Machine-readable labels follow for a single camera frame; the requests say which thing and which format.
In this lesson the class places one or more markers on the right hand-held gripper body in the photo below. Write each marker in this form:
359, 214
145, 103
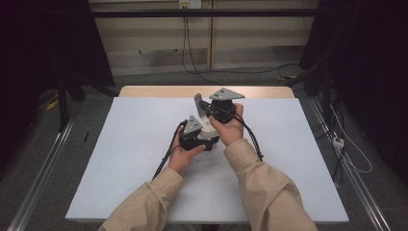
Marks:
226, 94

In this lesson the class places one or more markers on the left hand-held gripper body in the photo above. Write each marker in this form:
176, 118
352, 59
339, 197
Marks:
192, 126

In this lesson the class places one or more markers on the glass jar with white lid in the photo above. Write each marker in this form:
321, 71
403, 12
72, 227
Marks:
207, 126

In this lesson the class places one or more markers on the person's right hand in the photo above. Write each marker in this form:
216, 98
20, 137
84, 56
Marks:
229, 133

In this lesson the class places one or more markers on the person's left hand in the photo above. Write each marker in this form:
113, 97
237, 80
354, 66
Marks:
183, 159

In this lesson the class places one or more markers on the wooden table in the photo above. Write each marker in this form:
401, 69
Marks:
166, 91

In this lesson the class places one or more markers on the white board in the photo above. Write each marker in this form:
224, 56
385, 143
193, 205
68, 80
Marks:
128, 144

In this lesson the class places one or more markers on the black horizontal bar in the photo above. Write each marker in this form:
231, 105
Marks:
198, 12

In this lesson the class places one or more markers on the black metal stand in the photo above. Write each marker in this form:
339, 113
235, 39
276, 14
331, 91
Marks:
320, 80
63, 102

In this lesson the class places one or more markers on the small black floor object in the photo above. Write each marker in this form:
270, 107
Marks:
86, 136

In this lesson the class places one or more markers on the yellow floor tape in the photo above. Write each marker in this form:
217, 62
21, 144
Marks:
52, 105

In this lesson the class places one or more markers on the black curtain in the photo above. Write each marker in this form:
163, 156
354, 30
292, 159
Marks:
369, 64
45, 48

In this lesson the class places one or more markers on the white wall outlet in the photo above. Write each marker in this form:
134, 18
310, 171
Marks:
190, 4

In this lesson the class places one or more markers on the aluminium floor rail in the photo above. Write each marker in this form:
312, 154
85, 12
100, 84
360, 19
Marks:
41, 166
352, 179

